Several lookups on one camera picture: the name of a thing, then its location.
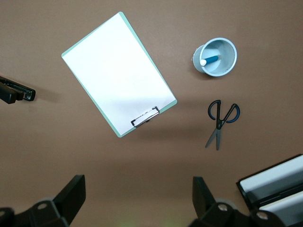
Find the blue marker white cap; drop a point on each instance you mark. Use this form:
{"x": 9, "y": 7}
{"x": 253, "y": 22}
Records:
{"x": 210, "y": 60}

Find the white paper sheet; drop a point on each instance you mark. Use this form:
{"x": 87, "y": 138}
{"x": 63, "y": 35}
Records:
{"x": 118, "y": 71}

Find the teal clipboard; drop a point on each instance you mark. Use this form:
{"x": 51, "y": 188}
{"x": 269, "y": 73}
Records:
{"x": 123, "y": 17}

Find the black stacked document tray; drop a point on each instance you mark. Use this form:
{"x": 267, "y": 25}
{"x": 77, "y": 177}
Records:
{"x": 251, "y": 196}

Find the light blue mesh cup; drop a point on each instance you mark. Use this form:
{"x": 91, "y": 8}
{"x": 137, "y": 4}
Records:
{"x": 222, "y": 68}

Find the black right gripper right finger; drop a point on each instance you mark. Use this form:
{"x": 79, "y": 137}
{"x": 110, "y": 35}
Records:
{"x": 213, "y": 215}

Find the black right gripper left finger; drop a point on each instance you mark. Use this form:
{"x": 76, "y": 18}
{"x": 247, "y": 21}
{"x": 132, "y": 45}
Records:
{"x": 54, "y": 212}

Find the black stapler red end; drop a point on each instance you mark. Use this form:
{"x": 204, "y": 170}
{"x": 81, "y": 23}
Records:
{"x": 14, "y": 92}

